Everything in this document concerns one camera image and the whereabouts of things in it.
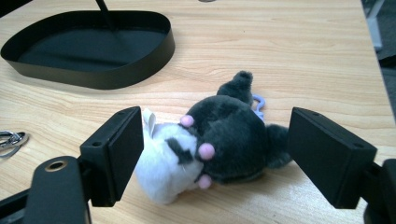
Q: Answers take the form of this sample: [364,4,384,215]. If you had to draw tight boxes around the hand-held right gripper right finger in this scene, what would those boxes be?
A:
[288,106,378,210]

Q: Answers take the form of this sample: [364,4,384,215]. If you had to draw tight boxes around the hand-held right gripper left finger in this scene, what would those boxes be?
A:
[78,105,145,208]

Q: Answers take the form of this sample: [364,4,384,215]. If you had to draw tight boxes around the black and white plush keychain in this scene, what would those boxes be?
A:
[134,70,293,205]

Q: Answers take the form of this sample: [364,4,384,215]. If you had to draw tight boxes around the black key rack with tray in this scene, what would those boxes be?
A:
[0,0,176,91]

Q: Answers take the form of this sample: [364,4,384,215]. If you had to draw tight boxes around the silver keys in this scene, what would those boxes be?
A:
[0,130,31,159]

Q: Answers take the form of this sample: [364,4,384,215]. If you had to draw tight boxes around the white desk frame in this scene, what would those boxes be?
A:
[364,0,387,50]

